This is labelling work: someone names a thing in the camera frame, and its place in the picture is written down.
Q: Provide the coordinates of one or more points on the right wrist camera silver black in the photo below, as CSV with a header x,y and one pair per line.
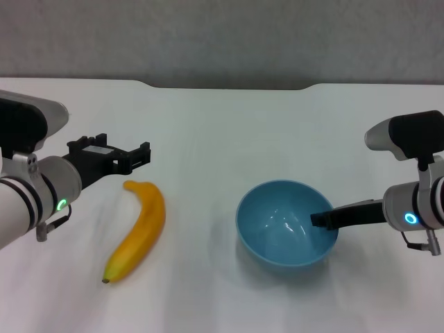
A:
x,y
406,133

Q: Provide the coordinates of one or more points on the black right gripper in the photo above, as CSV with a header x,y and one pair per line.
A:
x,y
360,213

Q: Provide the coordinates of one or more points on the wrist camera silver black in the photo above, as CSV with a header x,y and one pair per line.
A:
x,y
24,121
406,133

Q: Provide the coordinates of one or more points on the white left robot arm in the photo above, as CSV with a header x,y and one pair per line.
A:
x,y
21,201

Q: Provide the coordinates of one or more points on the yellow banana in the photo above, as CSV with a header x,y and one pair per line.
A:
x,y
145,225

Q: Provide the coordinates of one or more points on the blue bowl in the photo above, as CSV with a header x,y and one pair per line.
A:
x,y
277,239

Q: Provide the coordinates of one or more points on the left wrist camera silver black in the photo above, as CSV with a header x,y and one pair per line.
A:
x,y
24,121

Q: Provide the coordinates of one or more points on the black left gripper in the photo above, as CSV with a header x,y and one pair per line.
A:
x,y
100,163

